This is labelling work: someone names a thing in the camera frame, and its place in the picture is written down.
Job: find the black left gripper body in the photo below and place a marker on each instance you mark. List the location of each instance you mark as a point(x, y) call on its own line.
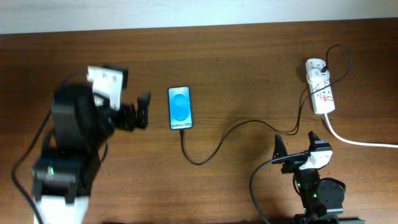
point(125, 112)

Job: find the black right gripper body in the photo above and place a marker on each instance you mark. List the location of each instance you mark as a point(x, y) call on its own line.
point(296, 167)

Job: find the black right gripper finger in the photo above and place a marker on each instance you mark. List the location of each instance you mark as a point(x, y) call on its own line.
point(280, 151)
point(316, 144)

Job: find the blue Galaxy smartphone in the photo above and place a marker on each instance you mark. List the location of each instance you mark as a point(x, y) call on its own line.
point(180, 109)

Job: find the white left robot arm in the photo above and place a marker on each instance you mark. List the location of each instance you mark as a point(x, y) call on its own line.
point(69, 162)

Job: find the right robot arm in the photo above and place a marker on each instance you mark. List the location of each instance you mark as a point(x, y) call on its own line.
point(322, 198)

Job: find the white charger adapter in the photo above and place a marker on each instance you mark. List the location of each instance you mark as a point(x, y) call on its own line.
point(315, 75)

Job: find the white power strip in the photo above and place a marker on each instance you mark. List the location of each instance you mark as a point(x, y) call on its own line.
point(321, 93)

